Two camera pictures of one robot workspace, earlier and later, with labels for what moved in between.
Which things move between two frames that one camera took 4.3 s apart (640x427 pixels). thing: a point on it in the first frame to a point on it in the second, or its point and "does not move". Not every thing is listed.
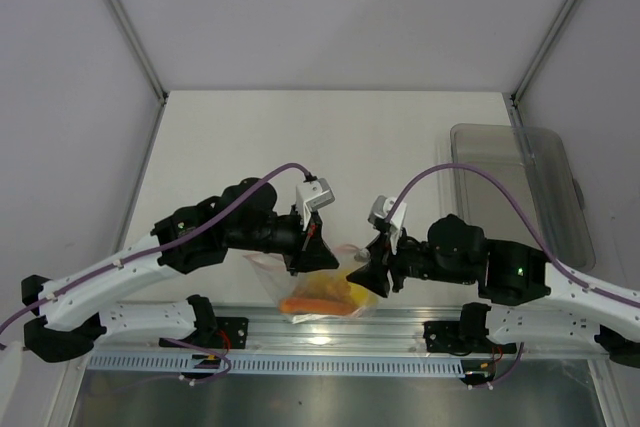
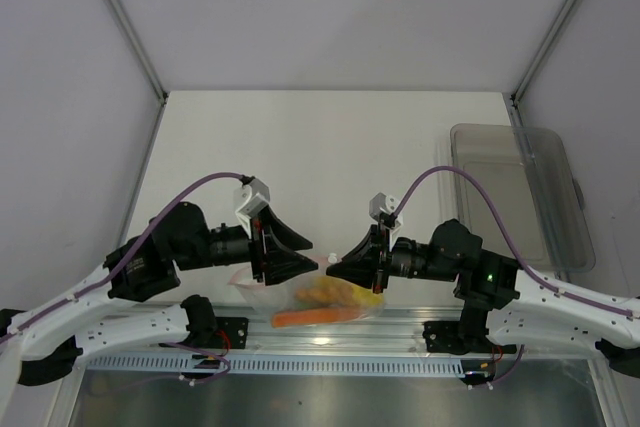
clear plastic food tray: (535, 163) does not move
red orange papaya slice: (323, 306) to (311, 316)
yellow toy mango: (362, 296) does not move
